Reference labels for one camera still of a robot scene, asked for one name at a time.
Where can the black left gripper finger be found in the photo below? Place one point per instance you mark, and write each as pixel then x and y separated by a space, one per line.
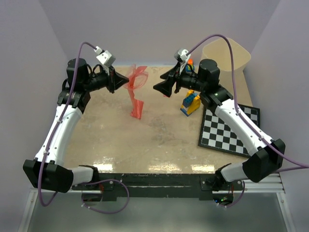
pixel 117 85
pixel 119 78

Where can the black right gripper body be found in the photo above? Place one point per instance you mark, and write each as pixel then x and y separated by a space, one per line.
pixel 188 82

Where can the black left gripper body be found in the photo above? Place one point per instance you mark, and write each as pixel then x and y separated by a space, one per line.
pixel 101 80

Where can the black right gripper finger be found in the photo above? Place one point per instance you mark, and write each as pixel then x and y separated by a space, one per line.
pixel 172 73
pixel 164 87

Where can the red plastic trash bag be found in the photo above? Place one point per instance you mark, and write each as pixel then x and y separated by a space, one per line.
pixel 137 76

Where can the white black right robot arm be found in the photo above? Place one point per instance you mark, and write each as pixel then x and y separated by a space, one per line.
pixel 265 152

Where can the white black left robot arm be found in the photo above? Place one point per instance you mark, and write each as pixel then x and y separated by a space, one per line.
pixel 46 170

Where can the cream plastic trash bin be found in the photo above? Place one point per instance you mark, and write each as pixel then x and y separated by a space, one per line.
pixel 218 51

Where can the orange green toy block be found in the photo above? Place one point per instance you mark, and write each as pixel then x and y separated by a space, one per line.
pixel 189 66

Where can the yellow blue toy block stack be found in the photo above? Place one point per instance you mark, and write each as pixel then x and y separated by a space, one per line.
pixel 190 103

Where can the black white checkerboard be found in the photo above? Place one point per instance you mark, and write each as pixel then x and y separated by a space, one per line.
pixel 216 135

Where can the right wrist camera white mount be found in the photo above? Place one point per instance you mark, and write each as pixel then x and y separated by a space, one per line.
pixel 182 56

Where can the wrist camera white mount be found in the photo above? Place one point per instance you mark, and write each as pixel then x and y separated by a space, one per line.
pixel 182 56
pixel 105 58

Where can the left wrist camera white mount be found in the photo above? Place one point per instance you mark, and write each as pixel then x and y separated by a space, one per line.
pixel 105 58

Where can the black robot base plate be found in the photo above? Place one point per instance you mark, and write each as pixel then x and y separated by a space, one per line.
pixel 113 186

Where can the aluminium frame rail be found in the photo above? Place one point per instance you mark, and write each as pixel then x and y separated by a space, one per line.
pixel 151 202

